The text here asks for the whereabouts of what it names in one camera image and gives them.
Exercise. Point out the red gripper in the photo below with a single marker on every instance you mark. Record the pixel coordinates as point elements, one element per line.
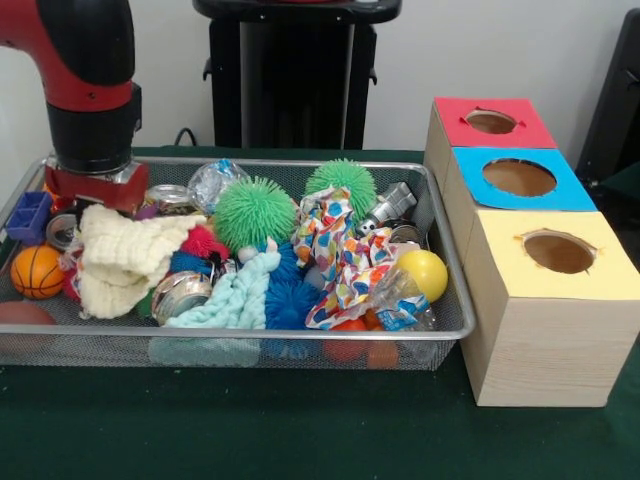
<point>115,192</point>

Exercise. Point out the cream knitted cloth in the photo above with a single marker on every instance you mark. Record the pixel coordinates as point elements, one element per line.
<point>130,250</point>

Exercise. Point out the polka dot cloth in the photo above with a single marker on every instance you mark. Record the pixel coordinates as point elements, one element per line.
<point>345,250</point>

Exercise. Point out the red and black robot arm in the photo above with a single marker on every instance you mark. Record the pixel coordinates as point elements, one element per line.
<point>90,125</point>

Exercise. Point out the silver mesh bin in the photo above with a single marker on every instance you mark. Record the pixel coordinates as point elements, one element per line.
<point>350,172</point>

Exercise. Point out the wooden box with three holes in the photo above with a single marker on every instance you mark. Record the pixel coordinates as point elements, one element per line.
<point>545,350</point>

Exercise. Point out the purple plastic block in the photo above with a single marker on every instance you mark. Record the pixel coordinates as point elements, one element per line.
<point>27,217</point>

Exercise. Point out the small orange basketball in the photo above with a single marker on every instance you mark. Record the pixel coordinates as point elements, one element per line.
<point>36,272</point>

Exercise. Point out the large green spiky ball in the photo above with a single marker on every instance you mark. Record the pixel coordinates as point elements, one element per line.
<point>255,212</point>
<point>345,180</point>

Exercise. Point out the brown toy football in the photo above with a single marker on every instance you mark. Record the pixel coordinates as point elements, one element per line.
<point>22,314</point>

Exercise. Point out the light teal knitted cloth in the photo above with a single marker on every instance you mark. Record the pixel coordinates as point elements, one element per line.
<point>240,295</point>

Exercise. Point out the blue spiky ball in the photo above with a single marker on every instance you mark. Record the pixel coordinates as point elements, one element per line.
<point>287,305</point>

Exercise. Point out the dark green tablecloth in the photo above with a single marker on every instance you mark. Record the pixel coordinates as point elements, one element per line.
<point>250,425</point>

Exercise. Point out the large yellow ball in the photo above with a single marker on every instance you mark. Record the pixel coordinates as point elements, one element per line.
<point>424,275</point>

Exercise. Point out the black stand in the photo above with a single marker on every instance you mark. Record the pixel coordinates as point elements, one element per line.
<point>615,100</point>

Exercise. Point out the green-covered side table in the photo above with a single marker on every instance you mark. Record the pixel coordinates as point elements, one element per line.
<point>625,182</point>

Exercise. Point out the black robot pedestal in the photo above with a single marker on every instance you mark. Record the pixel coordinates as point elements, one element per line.
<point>295,75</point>

